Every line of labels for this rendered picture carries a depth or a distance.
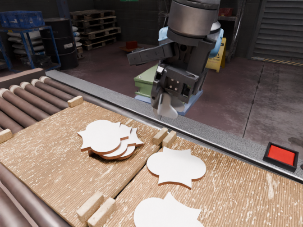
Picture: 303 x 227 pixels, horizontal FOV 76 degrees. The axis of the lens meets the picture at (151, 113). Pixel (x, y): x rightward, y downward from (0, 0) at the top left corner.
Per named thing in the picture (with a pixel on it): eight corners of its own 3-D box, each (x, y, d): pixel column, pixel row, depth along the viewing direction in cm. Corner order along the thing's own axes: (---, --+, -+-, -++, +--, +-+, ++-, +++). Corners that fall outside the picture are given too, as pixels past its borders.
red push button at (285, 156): (269, 148, 58) (271, 144, 58) (293, 156, 55) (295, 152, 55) (265, 160, 54) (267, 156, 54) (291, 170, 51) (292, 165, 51)
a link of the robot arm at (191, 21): (163, -1, 30) (185, -2, 36) (158, 29, 33) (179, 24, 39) (208, 11, 28) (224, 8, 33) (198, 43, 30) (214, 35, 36)
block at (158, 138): (162, 133, 61) (163, 126, 60) (168, 135, 60) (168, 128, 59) (152, 143, 57) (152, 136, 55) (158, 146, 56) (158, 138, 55)
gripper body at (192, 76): (185, 107, 37) (206, 45, 30) (149, 89, 40) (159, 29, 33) (200, 93, 43) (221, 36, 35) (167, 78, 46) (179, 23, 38)
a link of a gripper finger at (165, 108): (169, 135, 44) (179, 102, 38) (148, 123, 46) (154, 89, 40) (176, 128, 46) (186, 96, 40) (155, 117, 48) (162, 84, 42)
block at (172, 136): (171, 136, 60) (172, 129, 58) (176, 138, 59) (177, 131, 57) (161, 147, 56) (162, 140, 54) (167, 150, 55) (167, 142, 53)
